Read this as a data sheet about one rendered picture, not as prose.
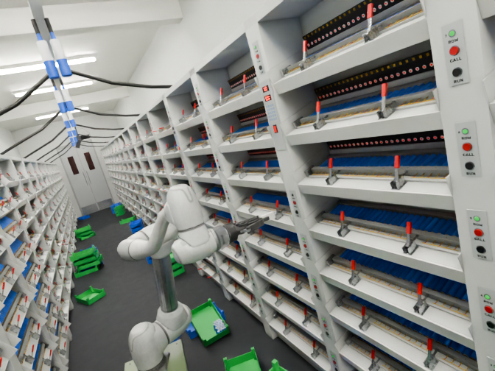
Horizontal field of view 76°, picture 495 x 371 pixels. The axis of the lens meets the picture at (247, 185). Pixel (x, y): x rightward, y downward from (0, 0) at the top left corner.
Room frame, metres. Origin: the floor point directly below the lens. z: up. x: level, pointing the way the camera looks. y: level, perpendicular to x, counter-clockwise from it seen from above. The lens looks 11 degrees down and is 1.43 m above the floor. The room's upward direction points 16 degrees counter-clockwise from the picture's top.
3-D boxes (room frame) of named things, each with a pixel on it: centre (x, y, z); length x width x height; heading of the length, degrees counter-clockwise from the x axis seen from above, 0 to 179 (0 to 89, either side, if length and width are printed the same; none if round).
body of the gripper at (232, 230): (1.21, 0.10, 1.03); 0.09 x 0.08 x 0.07; 116
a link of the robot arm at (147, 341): (1.62, 0.79, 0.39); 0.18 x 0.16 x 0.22; 137
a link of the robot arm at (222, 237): (1.18, 0.16, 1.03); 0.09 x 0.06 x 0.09; 26
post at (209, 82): (1.96, 0.04, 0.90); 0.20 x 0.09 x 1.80; 116
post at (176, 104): (2.59, 0.35, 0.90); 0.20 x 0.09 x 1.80; 116
